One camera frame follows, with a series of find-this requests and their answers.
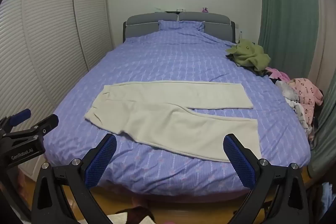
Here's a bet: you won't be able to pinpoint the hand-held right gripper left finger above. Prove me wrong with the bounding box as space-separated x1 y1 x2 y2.
31 133 117 224

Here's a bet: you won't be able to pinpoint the green curtain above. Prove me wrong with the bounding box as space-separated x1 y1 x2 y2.
257 0 320 83
307 97 336 180

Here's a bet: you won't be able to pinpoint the purple floral blanket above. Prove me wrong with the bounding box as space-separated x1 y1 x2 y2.
43 20 312 197

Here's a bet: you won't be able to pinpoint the white louvred wardrobe door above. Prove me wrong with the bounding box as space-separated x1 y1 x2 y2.
72 0 115 70
21 0 90 110
0 0 57 181

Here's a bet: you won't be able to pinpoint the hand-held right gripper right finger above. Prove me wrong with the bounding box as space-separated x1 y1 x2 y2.
223 133 309 224

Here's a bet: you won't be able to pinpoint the light blue cloth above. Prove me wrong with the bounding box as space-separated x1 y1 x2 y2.
321 182 334 215

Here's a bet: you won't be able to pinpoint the white curtain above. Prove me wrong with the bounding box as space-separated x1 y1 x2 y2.
312 0 336 92

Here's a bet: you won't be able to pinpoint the pink patterned garment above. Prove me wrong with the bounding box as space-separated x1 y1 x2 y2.
289 78 324 125

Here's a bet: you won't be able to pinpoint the plain pink garment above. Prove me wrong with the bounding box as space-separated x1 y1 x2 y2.
265 68 291 83

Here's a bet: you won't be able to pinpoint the white grey clothes pile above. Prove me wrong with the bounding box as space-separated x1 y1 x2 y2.
275 81 315 140

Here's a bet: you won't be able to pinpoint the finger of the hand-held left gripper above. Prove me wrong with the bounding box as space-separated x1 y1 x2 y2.
2 114 59 139
0 109 32 132

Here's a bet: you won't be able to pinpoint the green garment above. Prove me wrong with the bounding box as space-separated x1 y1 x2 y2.
226 39 271 72

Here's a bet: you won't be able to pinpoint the cream pants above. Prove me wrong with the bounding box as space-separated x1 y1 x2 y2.
84 81 262 163

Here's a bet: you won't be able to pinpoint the purple pillow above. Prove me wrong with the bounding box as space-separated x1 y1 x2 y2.
158 20 206 32

